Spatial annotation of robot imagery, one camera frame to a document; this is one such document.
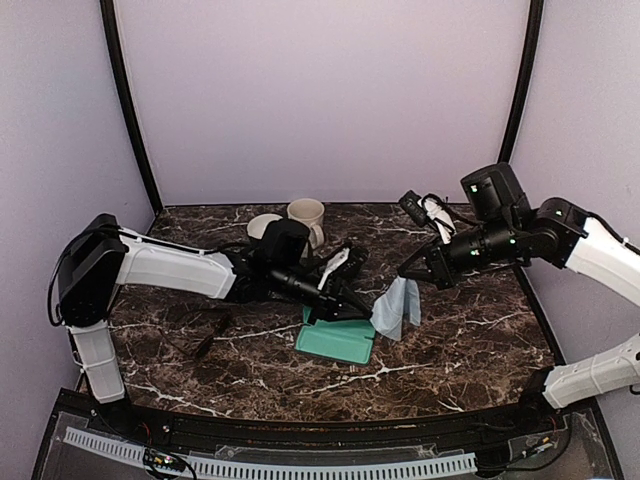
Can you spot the black glasses case beige lining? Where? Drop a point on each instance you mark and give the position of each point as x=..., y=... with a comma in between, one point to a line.
x=355, y=261

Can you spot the cream ceramic mug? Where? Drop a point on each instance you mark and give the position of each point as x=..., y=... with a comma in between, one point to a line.
x=309, y=212

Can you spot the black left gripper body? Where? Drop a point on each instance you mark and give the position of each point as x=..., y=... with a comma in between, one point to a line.
x=283, y=275

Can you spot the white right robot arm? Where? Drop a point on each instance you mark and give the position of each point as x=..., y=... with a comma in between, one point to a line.
x=571, y=238

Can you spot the black right corner post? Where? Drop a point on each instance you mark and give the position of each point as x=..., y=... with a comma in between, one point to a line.
x=521, y=89

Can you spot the brown tinted sunglasses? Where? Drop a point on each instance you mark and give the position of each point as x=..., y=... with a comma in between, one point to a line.
x=193, y=333

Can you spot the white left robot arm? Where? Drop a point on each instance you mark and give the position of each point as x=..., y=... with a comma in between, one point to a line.
x=106, y=258

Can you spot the black left corner post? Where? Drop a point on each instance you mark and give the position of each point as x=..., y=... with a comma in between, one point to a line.
x=127, y=107

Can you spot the black front rail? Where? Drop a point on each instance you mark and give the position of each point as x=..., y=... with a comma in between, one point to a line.
x=485, y=429

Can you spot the blue grey glasses case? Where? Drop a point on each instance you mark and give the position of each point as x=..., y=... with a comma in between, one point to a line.
x=349, y=341

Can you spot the white teal ceramic bowl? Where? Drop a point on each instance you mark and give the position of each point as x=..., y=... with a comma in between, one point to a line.
x=256, y=227

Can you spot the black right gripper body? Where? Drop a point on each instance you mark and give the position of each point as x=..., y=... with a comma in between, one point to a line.
x=498, y=242

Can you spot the white slotted cable duct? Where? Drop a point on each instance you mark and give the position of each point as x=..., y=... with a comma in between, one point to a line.
x=255, y=463

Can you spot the black corner post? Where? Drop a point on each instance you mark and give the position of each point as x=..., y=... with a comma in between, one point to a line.
x=521, y=89
x=127, y=107

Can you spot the light blue cloth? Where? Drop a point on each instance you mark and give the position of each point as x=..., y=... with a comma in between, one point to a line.
x=400, y=301

